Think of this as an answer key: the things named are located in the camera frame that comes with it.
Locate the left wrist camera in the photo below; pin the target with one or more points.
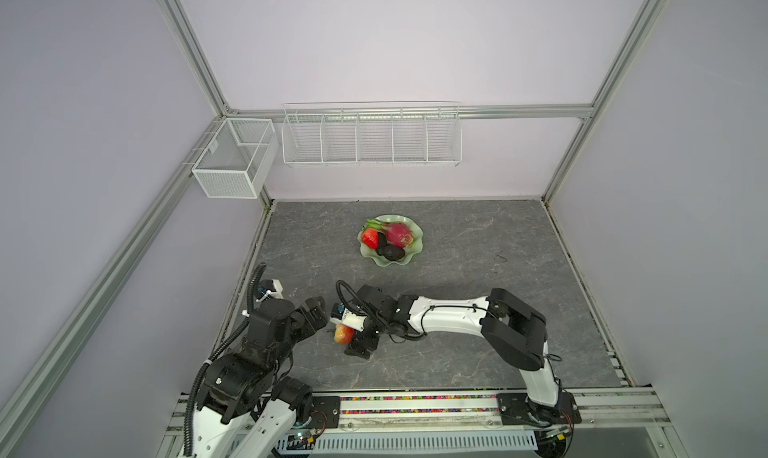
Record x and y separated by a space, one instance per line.
269 289

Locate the white wire shelf basket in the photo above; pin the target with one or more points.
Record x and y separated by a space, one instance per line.
372 133

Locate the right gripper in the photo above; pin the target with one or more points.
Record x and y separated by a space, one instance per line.
359 338

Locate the pink dragon fruit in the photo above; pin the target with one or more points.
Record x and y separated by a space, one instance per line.
396 233

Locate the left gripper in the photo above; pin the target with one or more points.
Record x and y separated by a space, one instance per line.
310 327

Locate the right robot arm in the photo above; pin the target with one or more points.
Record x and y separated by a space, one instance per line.
515 331

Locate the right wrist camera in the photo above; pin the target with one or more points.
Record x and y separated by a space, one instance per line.
340 315

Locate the aluminium front rail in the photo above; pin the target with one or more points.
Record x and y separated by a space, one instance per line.
470 409

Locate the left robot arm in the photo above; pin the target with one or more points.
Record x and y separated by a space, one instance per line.
231 381

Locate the white vent grille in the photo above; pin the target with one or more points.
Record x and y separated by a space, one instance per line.
411 443

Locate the white wire box basket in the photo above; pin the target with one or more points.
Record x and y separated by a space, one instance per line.
237 159

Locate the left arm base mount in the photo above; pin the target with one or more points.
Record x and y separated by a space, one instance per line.
317 412

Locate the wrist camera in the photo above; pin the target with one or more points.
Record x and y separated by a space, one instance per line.
340 315
269 289

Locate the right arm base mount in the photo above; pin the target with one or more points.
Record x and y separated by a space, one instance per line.
519 409

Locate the red strawberry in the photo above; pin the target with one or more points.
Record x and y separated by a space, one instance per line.
370 238

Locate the dark avocado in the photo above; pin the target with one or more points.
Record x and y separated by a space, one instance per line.
381 243
393 253

